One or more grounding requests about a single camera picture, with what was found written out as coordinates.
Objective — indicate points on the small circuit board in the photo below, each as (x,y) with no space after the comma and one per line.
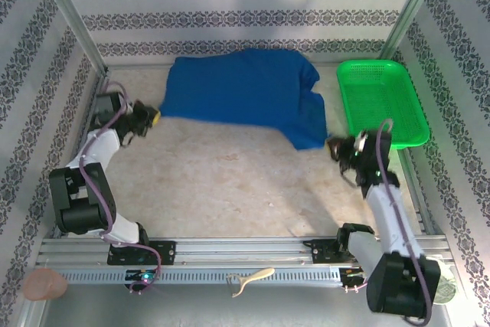
(143,276)
(352,274)

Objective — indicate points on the round green patterned plate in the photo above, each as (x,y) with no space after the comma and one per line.
(448,288)

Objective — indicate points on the green plastic mesh basket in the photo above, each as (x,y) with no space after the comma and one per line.
(383,93)

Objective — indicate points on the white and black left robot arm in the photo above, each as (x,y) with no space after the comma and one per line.
(82,208)

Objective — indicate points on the aluminium mounting rail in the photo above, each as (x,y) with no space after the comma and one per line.
(237,250)

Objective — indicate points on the cream plastic peeler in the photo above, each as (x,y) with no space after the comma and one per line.
(260,274)

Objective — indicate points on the pink translucent cup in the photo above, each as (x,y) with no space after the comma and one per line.
(44,285)

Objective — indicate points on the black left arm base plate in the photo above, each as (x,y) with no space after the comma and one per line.
(166,252)

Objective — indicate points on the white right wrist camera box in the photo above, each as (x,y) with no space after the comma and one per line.
(360,142)

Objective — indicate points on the aluminium frame post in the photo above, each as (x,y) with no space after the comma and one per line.
(407,17)
(73,17)

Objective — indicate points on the blue t-shirt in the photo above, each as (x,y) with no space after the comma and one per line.
(237,89)

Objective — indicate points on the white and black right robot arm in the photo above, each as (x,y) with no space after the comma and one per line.
(390,227)

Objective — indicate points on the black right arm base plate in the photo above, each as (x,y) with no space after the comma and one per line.
(321,252)

